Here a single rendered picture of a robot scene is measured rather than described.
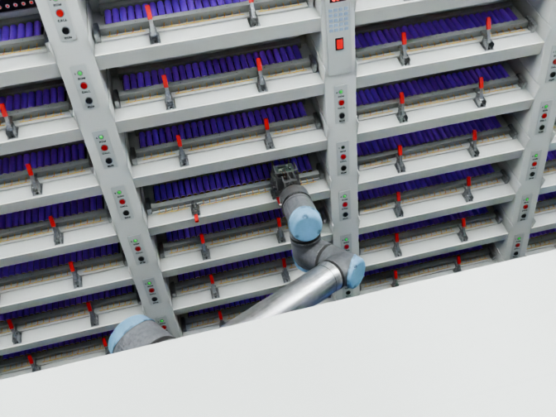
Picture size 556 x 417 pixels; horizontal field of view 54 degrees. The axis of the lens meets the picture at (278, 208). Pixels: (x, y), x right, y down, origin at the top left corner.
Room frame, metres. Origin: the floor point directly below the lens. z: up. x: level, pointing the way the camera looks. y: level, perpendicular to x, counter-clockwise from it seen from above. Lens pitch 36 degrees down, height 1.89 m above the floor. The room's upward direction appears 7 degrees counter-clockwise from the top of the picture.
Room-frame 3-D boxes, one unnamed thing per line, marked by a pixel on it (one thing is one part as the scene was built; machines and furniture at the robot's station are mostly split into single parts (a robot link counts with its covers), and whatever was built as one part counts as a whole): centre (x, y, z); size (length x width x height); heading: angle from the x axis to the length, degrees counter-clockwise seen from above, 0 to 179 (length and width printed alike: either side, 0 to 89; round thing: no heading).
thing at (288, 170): (1.40, -0.04, 0.98); 0.12 x 0.08 x 0.09; 8
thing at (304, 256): (1.22, -0.08, 0.86); 0.12 x 0.09 x 0.12; 43
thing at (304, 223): (1.23, -0.07, 0.97); 0.12 x 0.09 x 0.10; 8
